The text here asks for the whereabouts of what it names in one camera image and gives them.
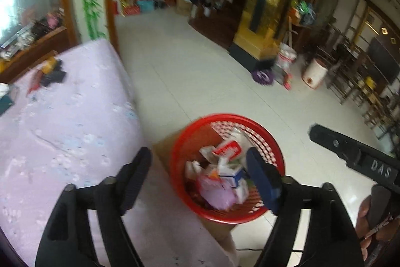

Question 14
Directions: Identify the purple mop head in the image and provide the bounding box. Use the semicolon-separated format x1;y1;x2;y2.
252;68;276;85

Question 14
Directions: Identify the wooden staircase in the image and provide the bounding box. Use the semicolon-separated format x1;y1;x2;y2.
187;0;251;49

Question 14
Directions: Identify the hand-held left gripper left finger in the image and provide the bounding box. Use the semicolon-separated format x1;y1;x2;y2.
34;146;154;267

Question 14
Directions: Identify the black floor cable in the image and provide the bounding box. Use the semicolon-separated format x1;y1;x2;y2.
236;246;304;254

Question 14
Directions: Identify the row of wooden chairs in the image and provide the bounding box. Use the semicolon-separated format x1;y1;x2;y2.
325;23;400;143

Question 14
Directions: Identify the black screen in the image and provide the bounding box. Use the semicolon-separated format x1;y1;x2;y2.
367;37;400;85

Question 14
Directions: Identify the red plastic basket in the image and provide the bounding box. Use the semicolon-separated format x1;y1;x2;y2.
170;113;286;224

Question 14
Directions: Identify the pink wrapper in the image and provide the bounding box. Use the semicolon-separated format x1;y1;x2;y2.
197;175;239;212

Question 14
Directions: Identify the yellow small box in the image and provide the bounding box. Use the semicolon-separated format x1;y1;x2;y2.
40;57;59;74

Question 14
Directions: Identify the gold pillar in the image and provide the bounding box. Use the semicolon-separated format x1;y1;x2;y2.
231;0;311;62

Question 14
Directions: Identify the teal tissue box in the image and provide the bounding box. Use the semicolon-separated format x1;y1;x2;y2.
0;82;20;116

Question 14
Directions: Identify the white cylindrical container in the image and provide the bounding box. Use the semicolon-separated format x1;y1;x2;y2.
301;57;329;89

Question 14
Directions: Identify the wooden sideboard with mirror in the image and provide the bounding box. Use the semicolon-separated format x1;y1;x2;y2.
0;0;79;84

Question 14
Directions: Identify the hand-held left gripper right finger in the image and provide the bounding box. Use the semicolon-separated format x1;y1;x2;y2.
245;146;365;267

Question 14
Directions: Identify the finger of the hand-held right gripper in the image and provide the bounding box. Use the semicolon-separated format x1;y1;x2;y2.
309;124;364;166

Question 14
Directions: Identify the shelf with green bags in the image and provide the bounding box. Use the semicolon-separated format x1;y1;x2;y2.
289;0;316;25

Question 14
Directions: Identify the red flat packet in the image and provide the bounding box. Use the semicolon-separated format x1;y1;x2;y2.
26;70;43;96

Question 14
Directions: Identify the lilac floral tablecloth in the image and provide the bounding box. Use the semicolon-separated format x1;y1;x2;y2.
0;39;239;267

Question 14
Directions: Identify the brown cardboard box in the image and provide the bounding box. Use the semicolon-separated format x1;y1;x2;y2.
175;0;192;16

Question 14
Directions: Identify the pile of gift boxes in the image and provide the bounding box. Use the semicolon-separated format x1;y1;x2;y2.
117;0;176;16

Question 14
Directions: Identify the person's right hand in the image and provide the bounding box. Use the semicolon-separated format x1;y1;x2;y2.
354;193;392;262

